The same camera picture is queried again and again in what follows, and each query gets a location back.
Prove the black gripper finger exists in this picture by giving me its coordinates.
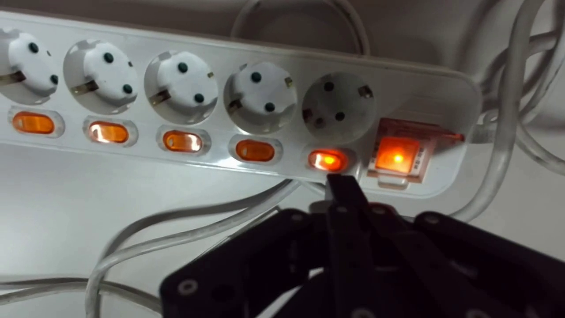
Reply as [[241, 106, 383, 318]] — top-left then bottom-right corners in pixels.
[[326, 174, 376, 318]]

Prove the white multi-socket power strip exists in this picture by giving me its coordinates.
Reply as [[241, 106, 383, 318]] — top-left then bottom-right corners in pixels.
[[0, 10, 480, 197]]

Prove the white power cable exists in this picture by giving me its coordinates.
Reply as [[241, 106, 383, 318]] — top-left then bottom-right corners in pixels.
[[0, 0, 565, 318]]

